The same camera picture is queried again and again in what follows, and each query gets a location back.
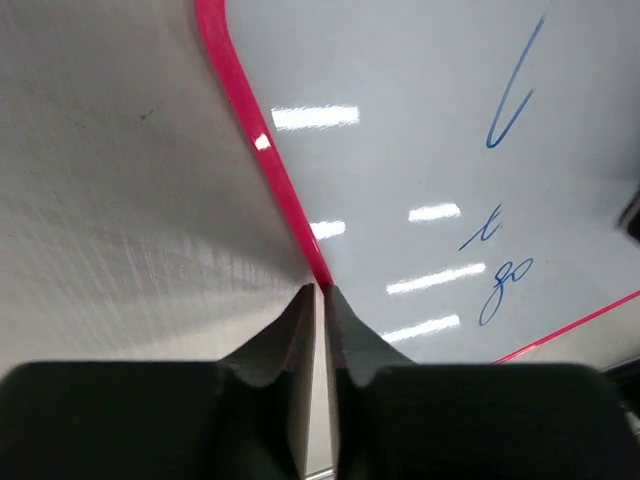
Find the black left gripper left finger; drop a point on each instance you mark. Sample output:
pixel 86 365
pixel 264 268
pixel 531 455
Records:
pixel 263 404

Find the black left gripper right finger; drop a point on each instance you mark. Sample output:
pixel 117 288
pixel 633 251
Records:
pixel 384 404

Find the pink framed whiteboard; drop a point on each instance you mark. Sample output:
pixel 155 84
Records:
pixel 456 168

